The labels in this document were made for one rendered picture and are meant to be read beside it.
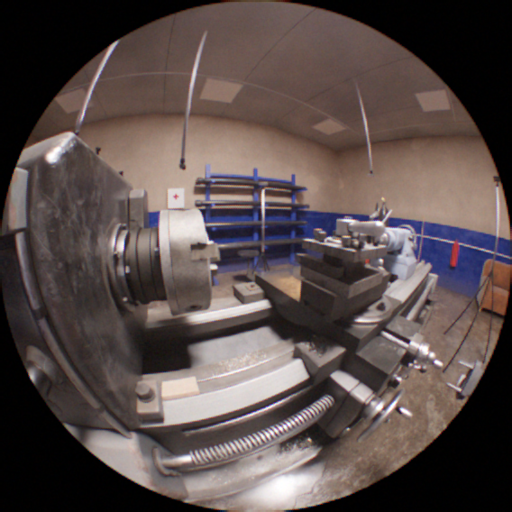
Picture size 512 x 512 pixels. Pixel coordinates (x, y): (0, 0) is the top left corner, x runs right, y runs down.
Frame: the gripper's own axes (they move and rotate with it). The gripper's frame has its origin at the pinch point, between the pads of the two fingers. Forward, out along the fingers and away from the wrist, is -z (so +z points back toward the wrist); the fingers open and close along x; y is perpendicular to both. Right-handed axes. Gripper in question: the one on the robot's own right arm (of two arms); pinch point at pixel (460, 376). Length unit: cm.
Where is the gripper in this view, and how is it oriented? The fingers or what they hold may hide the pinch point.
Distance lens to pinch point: 70.1
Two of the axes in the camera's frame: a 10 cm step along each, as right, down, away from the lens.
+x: 5.4, -8.4, 0.8
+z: 4.5, 2.1, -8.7
